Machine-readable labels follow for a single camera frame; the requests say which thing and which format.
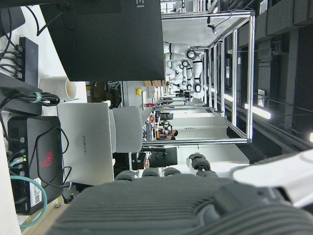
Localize grey ribbed right robot hand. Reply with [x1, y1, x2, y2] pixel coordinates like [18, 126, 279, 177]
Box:
[47, 149, 313, 235]

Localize white paper cup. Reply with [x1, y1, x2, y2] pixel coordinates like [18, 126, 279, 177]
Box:
[39, 77, 78, 100]

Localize small black monitor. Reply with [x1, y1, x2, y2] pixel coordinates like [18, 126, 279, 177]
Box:
[149, 146, 178, 167]

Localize grey office chair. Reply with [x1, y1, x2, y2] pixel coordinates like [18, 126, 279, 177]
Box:
[107, 105, 157, 172]

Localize silver Huawei laptop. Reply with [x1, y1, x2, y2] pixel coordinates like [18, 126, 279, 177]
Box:
[57, 102, 115, 186]

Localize black mini PC red logo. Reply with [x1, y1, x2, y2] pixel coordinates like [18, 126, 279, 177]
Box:
[6, 115, 65, 216]

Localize white ceiling light tube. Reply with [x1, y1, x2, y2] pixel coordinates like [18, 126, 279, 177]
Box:
[244, 102, 273, 120]

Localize white humanoid robot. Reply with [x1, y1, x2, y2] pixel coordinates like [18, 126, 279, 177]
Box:
[163, 41, 204, 93]

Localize large black monitor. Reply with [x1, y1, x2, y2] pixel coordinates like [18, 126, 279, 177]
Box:
[40, 0, 166, 82]

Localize black USB hub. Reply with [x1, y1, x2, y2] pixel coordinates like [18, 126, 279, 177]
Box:
[18, 36, 40, 86]

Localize teal ethernet cable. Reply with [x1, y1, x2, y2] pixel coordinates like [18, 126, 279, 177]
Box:
[9, 156, 48, 230]

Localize black cable bundle green tie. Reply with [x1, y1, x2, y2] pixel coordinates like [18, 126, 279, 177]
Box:
[0, 86, 61, 106]

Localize aluminium profile frame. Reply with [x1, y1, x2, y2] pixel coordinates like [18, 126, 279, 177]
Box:
[156, 9, 256, 144]

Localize black camera on frame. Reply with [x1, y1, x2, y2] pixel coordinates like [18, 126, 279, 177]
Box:
[206, 16, 218, 34]

